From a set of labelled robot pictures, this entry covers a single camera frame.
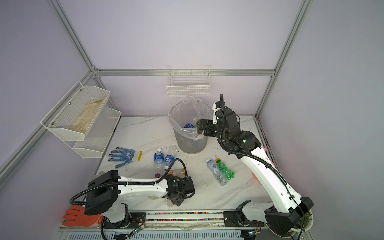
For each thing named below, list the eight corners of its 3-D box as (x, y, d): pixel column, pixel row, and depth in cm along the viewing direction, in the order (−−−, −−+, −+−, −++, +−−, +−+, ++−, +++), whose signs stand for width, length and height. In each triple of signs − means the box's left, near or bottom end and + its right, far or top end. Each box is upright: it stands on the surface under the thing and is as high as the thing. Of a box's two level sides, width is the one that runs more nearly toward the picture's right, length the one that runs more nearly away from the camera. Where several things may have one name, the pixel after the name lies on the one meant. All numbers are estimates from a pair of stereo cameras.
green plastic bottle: (228, 182, 88) (229, 178, 83) (212, 164, 95) (213, 160, 90) (233, 177, 89) (235, 173, 85) (218, 161, 97) (219, 156, 92)
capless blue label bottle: (162, 168, 91) (161, 166, 88) (170, 147, 101) (170, 144, 98) (170, 170, 90) (170, 167, 87) (178, 149, 100) (177, 145, 97)
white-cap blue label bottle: (153, 175, 91) (151, 171, 87) (155, 152, 101) (154, 148, 97) (164, 174, 91) (162, 170, 87) (165, 151, 102) (163, 147, 98)
